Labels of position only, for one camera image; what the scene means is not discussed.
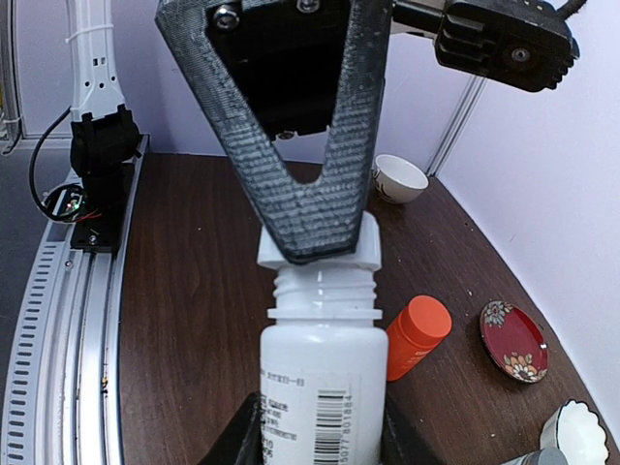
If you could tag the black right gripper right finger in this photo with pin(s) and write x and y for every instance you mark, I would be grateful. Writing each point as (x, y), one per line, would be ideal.
(401, 444)

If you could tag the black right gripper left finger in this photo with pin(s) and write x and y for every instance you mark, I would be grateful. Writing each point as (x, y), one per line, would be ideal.
(240, 443)

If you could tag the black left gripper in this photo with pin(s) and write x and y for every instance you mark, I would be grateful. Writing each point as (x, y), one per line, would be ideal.
(293, 91)

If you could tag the white pill bottle cap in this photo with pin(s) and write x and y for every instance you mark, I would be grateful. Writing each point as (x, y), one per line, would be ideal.
(360, 246)

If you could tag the orange pill bottle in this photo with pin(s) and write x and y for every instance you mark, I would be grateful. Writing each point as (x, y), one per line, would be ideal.
(417, 330)

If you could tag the small white pill bottle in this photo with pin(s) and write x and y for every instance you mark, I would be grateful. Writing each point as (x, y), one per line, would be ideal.
(323, 368)

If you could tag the grey cap pill bottle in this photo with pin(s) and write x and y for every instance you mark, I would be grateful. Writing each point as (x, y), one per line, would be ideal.
(546, 456)

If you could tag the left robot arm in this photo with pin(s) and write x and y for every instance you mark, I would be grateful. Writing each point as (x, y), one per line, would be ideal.
(105, 135)

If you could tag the white ceramic bowl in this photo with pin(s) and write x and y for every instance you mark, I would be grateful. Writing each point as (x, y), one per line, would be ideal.
(397, 180)

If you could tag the red floral plate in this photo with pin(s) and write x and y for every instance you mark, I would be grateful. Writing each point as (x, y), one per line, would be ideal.
(514, 342)

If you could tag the white scalloped bowl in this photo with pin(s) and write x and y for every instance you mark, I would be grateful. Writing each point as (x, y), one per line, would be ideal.
(575, 430)

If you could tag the aluminium front rail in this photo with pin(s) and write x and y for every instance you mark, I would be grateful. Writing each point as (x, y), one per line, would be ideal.
(62, 401)

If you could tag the left aluminium frame post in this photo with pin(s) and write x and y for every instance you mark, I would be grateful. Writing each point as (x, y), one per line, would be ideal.
(457, 123)

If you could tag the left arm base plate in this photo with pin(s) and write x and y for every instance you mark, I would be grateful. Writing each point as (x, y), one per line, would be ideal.
(97, 225)

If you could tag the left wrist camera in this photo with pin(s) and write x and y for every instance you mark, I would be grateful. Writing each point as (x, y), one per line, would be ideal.
(524, 44)

